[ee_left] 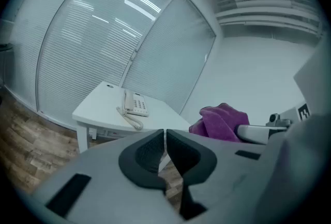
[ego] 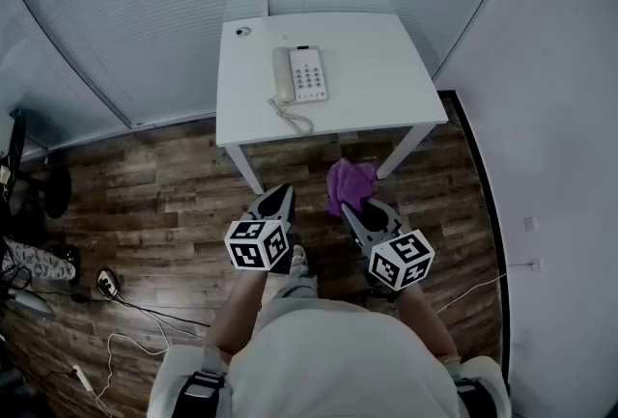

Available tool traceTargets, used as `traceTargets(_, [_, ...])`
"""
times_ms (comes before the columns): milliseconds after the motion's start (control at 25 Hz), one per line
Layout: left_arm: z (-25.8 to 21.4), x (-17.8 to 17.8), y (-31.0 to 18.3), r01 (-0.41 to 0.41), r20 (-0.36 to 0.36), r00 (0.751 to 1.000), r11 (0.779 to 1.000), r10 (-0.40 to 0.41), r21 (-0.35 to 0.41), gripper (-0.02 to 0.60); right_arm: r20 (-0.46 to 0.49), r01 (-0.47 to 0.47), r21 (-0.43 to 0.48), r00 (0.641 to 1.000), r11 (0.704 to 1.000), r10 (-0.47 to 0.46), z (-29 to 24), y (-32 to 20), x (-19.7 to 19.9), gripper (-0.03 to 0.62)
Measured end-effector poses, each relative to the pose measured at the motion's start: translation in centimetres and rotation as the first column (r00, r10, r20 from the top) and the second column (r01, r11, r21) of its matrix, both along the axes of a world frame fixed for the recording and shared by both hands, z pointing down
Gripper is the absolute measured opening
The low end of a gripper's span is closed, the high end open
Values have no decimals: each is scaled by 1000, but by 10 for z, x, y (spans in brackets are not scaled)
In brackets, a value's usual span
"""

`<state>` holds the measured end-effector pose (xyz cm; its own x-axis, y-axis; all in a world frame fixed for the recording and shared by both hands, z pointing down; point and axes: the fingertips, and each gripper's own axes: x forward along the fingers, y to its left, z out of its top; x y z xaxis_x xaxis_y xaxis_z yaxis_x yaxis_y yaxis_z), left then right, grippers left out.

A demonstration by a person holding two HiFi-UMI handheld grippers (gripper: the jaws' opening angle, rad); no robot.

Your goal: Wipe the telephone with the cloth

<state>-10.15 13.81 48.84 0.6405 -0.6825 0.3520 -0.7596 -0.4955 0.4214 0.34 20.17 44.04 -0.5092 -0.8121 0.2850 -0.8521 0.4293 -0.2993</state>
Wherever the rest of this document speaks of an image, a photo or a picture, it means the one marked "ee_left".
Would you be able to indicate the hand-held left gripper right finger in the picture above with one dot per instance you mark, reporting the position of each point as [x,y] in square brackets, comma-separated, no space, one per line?
[186,155]

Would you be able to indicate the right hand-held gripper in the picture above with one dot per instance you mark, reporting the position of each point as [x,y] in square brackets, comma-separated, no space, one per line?
[287,117]

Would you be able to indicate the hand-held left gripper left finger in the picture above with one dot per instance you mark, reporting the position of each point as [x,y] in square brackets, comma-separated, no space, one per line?
[144,155]

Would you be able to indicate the purple cloth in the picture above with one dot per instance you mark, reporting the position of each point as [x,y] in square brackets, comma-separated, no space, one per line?
[219,122]

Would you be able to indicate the beige telephone base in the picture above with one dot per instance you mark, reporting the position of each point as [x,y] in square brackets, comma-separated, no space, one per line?
[141,105]

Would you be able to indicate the white table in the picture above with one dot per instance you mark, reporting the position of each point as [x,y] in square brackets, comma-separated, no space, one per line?
[103,104]

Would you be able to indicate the white slatted window blind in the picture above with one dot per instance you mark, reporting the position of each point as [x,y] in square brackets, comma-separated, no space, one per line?
[90,49]
[175,57]

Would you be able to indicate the glass partition panel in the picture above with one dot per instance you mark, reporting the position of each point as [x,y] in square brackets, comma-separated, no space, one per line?
[31,36]

